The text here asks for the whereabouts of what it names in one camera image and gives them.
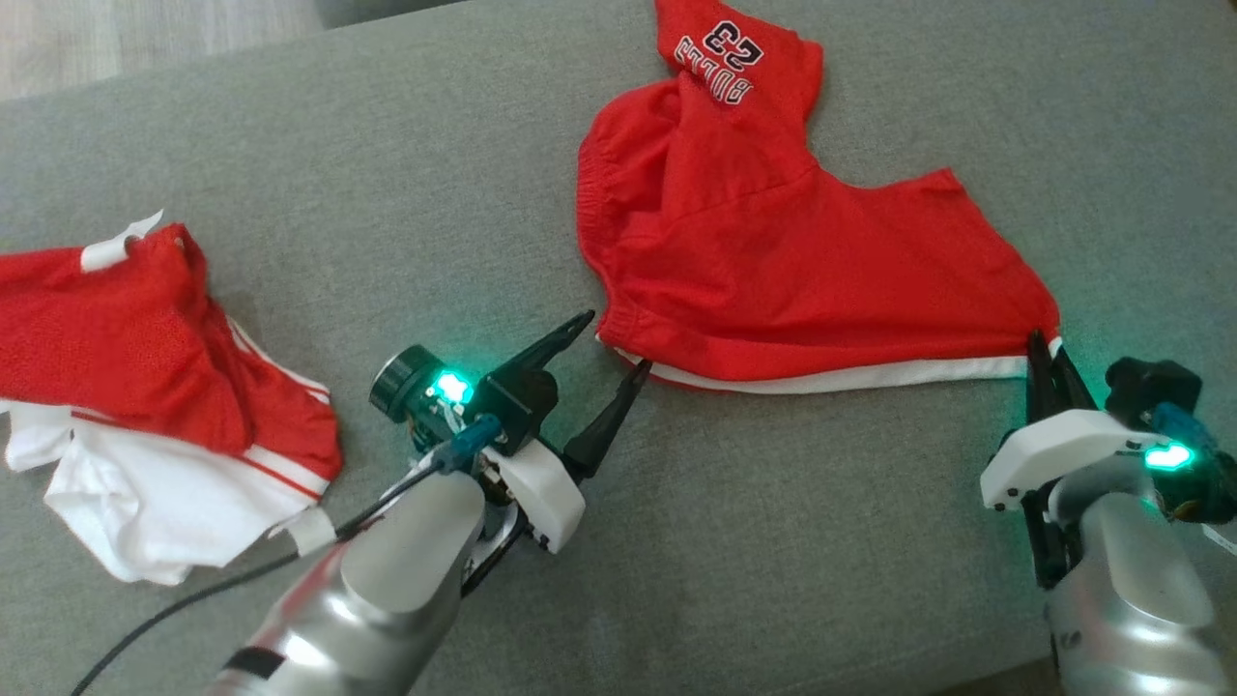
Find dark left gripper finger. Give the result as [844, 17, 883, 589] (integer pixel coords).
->
[520, 309, 596, 382]
[563, 359, 654, 481]

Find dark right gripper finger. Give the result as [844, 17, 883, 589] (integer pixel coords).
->
[1024, 331, 1061, 423]
[1050, 346, 1099, 415]

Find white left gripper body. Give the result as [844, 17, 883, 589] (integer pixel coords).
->
[370, 345, 588, 554]

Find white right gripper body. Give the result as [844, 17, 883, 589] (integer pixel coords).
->
[979, 408, 1197, 513]

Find red basketball shorts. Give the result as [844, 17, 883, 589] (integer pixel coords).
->
[576, 0, 1064, 395]

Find red white basketball jersey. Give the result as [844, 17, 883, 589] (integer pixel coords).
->
[0, 210, 344, 587]

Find grey sofa seat cushion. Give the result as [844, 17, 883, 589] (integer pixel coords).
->
[0, 0, 1237, 696]

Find white tape tag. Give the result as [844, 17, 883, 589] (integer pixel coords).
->
[288, 507, 337, 557]

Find black left cable blue plug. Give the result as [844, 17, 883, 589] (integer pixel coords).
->
[70, 414, 505, 696]

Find black cable blue plug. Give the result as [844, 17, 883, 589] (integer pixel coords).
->
[1150, 402, 1237, 557]
[70, 414, 505, 696]

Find black right cable blue plug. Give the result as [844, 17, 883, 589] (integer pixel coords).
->
[1150, 402, 1237, 557]

